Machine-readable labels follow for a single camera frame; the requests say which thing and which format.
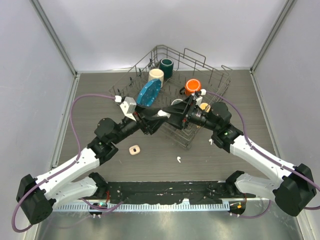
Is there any grey mug black handle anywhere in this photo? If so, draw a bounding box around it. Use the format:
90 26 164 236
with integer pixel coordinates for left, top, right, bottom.
171 99 183 106

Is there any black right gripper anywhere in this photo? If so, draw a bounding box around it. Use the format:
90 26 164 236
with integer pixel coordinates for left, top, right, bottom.
162 95 219 132

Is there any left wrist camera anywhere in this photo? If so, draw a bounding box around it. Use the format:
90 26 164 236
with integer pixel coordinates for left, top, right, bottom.
114 95 137 121

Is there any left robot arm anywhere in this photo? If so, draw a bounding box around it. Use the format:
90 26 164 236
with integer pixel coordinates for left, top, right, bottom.
14 102 173 225

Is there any aluminium frame post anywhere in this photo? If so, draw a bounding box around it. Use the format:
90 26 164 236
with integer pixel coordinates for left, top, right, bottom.
250 0 297 74
29 0 77 76

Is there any white slotted cable duct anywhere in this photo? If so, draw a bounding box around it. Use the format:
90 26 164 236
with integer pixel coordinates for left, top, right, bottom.
53 198 230 213

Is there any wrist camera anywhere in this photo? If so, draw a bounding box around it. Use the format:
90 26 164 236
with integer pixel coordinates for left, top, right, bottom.
193 89 207 106
114 95 137 121

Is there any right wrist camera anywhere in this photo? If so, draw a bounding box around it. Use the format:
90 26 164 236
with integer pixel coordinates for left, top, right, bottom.
193 89 207 106

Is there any cream ribbed mug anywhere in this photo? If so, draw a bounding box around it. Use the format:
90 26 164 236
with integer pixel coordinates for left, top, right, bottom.
148 68 164 87

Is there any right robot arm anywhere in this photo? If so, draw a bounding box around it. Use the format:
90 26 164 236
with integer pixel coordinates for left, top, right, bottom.
159 95 320 217

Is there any white earbud case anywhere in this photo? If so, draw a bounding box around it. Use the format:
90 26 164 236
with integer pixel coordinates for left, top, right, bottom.
157 110 171 118

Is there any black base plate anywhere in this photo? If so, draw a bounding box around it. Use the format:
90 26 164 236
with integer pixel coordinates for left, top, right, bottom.
82 180 251 205

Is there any yellow mug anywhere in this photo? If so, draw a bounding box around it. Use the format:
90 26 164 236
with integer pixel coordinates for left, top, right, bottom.
200 102 211 113

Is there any dark teal mug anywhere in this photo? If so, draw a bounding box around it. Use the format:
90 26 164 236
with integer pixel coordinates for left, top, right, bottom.
159 58 174 79

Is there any left aluminium frame post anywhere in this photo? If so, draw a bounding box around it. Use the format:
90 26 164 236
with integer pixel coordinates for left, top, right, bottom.
29 0 77 76

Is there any orange mug black handle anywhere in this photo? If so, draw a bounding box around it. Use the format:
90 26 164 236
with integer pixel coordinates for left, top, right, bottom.
179 78 202 96

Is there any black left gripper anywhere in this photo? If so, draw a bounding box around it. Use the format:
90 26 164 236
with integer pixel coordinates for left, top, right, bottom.
111 103 168 145

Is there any right aluminium frame post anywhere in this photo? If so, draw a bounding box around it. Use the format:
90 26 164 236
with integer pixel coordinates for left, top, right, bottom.
250 0 297 74

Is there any grey wire dish rack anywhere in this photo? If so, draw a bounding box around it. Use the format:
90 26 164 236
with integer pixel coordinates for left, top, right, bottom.
108 44 234 150

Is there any blue polka dot plate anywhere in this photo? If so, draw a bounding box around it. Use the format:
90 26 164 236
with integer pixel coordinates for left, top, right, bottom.
136 78 162 107

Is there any beige earbud charging case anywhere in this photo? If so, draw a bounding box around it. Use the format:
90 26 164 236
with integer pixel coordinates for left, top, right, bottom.
128 145 141 156

